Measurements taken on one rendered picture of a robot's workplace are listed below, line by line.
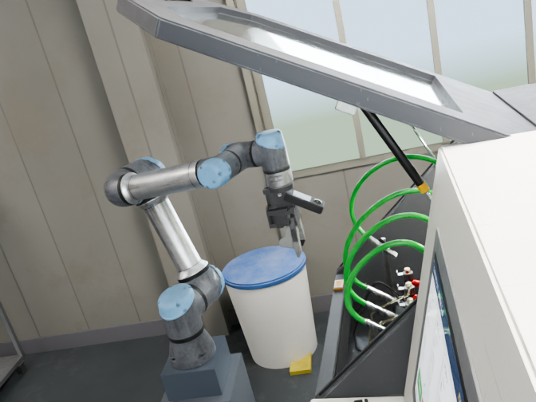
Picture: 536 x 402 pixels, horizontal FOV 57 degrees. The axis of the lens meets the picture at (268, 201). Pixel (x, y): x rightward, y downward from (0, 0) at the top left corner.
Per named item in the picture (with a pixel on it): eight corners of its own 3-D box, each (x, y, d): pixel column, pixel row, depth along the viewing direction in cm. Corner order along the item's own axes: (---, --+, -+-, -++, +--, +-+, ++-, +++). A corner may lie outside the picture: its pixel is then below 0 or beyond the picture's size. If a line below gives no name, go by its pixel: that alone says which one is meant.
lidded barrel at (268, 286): (250, 330, 334) (228, 252, 315) (324, 320, 325) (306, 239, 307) (239, 379, 289) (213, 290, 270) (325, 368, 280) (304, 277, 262)
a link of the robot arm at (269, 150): (259, 129, 140) (286, 126, 136) (268, 167, 143) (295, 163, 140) (246, 137, 134) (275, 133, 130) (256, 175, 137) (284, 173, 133)
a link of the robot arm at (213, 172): (80, 184, 147) (213, 152, 123) (105, 171, 156) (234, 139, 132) (96, 219, 150) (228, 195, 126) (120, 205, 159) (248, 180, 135)
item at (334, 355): (343, 312, 186) (335, 273, 181) (355, 310, 185) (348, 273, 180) (326, 445, 129) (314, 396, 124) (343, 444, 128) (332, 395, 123)
